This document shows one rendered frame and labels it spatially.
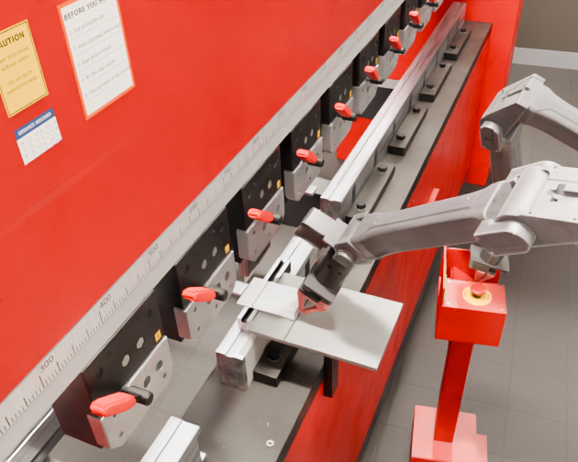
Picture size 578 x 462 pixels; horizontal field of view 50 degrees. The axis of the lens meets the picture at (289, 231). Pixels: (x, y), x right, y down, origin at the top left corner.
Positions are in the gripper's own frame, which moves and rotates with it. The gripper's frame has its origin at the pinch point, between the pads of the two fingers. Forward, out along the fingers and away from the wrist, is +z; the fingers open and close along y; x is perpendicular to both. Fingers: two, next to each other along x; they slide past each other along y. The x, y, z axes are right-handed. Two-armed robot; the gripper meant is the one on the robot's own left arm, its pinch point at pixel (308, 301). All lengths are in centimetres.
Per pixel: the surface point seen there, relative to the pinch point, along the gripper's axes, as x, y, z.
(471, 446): 73, -43, 63
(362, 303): 9.5, -4.8, -3.3
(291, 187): -15.4, -8.6, -14.9
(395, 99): -9, -104, 10
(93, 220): -28, 43, -40
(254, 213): -16.5, 13.2, -25.2
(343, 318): 7.5, 0.6, -2.3
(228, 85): -29, 12, -42
